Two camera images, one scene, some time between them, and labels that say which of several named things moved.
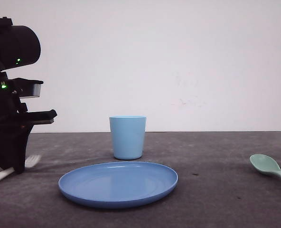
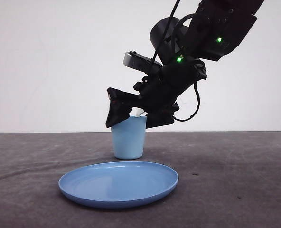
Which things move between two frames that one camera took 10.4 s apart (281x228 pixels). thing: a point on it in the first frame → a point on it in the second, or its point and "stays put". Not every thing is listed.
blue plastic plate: x=116 y=185 stays put
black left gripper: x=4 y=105 → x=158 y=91
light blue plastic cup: x=127 y=135 stays put
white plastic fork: x=29 y=161 → x=137 y=112
